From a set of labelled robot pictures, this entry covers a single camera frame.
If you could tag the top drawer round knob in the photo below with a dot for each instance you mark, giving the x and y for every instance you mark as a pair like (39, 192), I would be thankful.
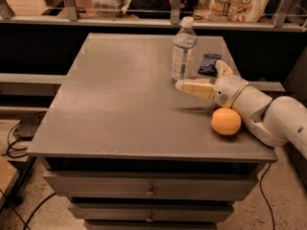
(150, 192)

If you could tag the orange fruit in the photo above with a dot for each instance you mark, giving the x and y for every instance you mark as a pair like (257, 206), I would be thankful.
(226, 121)

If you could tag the drawer round knob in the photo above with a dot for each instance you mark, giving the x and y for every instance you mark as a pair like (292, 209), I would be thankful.
(150, 192)
(150, 218)

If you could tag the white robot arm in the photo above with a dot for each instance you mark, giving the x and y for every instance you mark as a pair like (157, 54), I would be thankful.
(274, 122)

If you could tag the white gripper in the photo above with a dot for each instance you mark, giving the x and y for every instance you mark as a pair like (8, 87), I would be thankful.
(229, 89)

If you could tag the black cloth bag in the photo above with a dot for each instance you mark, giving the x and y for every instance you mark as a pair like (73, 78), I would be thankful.
(153, 9)

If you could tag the clear plastic container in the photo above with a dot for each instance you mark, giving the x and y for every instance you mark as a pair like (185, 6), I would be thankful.
(109, 7)

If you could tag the grey power box floor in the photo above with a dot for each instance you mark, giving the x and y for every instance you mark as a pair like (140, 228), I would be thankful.
(27, 128)

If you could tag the clear plastic water bottle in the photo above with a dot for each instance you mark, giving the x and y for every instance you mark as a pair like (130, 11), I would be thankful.
(184, 49)

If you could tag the dark blue snack packet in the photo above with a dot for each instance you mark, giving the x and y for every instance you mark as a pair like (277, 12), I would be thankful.
(208, 62)

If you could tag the grey drawer cabinet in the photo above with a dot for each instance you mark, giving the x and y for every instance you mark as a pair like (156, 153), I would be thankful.
(118, 125)

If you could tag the printed food bag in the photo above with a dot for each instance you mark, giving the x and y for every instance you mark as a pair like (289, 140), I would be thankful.
(239, 11)

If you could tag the metal railing shelf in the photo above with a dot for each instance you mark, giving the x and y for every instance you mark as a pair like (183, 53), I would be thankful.
(279, 15)

